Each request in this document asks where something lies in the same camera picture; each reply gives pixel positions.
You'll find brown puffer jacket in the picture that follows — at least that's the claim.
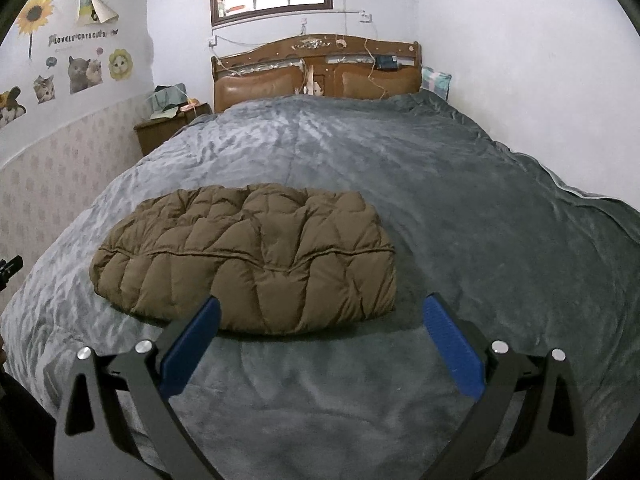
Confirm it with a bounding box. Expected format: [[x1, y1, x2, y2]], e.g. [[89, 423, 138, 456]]
[[89, 183, 397, 336]]

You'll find cat in hat sticker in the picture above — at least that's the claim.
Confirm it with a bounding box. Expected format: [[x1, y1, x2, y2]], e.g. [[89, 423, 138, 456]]
[[0, 87, 26, 128]]

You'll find grey plush bed blanket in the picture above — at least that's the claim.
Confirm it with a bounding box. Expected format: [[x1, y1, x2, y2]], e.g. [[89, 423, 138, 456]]
[[1, 91, 639, 479]]

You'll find small tabby kitten sticker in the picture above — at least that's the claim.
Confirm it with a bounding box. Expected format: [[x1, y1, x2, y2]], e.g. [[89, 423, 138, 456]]
[[32, 76, 55, 104]]

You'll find brown wooden nightstand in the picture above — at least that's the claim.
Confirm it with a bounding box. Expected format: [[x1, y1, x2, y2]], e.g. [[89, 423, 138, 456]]
[[134, 103, 212, 156]]

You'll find two grey cats sticker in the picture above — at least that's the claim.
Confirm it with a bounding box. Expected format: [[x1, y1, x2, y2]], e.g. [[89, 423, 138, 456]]
[[67, 56, 103, 94]]

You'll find green bag on nightstand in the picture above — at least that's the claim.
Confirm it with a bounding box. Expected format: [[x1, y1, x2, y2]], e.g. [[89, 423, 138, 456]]
[[149, 82, 189, 120]]

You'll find yellow flower cat sticker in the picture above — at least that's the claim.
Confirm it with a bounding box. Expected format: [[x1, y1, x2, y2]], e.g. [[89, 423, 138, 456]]
[[108, 49, 134, 81]]

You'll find checkered pastel pillow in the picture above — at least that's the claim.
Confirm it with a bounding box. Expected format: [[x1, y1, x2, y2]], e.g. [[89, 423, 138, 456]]
[[421, 66, 452, 101]]

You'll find brown wooden headboard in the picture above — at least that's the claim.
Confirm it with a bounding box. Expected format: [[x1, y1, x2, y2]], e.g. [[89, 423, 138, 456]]
[[212, 34, 422, 113]]

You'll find black device on headboard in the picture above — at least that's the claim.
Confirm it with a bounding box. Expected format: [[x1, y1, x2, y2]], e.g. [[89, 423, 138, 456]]
[[374, 54, 399, 72]]

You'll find sunflower wall sticker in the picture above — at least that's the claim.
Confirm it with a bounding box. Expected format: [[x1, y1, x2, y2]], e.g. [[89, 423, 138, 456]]
[[15, 0, 54, 58]]

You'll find peeling paper wall poster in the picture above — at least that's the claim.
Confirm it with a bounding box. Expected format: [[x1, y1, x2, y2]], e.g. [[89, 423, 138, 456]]
[[76, 0, 119, 26]]

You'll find white charging cable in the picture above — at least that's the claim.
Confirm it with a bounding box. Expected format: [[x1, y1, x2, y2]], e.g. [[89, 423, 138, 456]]
[[363, 37, 388, 101]]

